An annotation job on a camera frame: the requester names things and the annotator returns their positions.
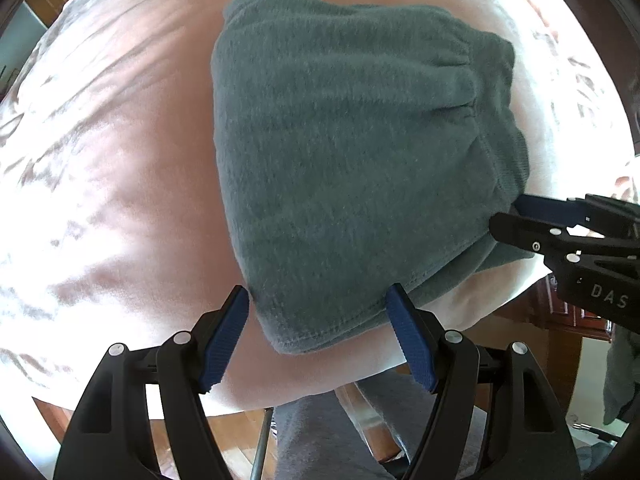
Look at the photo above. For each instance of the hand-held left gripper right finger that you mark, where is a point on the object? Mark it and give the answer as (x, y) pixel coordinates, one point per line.
(412, 340)

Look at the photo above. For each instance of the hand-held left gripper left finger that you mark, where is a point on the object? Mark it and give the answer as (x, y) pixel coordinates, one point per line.
(225, 340)

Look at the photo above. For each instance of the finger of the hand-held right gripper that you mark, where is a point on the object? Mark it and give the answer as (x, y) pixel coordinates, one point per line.
(540, 205)
(520, 232)

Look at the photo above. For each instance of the grey pants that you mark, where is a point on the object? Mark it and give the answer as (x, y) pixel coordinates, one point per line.
(350, 160)

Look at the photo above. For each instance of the wooden bedside cabinet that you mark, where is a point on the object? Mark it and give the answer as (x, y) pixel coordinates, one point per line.
(565, 320)

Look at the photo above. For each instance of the person's right leg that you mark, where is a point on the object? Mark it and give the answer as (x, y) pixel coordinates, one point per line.
(400, 405)

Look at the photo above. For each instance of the grey hanging cloth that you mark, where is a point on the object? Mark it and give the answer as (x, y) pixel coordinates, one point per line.
(620, 380)

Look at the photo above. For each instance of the metal rod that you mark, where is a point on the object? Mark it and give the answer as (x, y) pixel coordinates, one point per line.
(261, 445)

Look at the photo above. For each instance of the pink bed cover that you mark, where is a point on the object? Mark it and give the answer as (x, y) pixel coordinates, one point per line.
(125, 185)

